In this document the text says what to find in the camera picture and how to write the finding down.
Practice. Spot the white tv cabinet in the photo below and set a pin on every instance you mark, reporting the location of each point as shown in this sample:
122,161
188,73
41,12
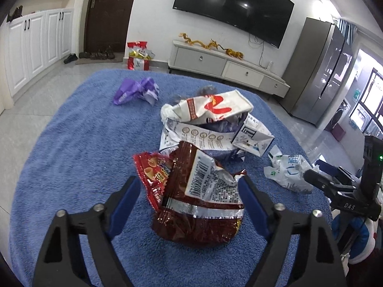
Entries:
212,63

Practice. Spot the blue fluffy rug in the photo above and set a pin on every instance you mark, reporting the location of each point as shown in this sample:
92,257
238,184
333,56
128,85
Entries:
85,154

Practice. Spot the wall mounted black television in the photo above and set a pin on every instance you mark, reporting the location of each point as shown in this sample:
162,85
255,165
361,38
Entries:
265,19

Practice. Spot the golden dragon ornament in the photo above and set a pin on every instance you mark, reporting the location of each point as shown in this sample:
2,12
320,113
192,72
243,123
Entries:
211,45

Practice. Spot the white plastic bag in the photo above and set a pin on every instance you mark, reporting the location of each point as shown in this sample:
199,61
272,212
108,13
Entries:
288,171

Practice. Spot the red white gift bag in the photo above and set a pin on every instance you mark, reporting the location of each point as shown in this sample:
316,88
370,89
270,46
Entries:
139,56

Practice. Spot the row of shoes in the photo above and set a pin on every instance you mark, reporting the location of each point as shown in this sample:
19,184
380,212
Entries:
107,54

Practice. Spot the purple plastic bag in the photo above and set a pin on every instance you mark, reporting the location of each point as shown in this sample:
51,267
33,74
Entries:
146,89

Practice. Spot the red snack wrapper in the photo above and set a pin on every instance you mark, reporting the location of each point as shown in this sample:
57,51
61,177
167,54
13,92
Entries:
153,170

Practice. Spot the black shoe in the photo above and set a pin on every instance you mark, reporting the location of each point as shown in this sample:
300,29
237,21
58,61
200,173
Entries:
71,58

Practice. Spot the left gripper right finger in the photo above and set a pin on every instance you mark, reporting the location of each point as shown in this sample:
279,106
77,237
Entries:
300,240

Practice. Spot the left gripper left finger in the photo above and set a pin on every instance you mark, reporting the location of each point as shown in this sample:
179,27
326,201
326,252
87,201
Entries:
60,260

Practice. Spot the grey refrigerator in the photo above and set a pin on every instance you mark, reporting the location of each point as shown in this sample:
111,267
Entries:
316,70

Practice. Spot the brown door mat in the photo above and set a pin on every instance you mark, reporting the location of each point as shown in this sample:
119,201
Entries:
117,59

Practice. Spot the golden tiger ornament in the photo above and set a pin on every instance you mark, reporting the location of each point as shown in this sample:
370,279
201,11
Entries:
234,54

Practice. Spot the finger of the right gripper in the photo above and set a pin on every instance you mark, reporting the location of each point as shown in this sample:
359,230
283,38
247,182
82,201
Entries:
328,187

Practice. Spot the dark red snack bag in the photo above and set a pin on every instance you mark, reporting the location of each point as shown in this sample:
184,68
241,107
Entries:
200,205

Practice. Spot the white shoe cabinet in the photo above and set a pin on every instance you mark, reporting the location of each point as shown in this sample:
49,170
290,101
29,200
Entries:
30,46

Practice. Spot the dark brown door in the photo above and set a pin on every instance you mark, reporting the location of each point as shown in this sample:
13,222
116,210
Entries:
106,25

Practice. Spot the white red paper bag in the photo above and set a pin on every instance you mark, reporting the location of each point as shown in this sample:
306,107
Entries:
207,108

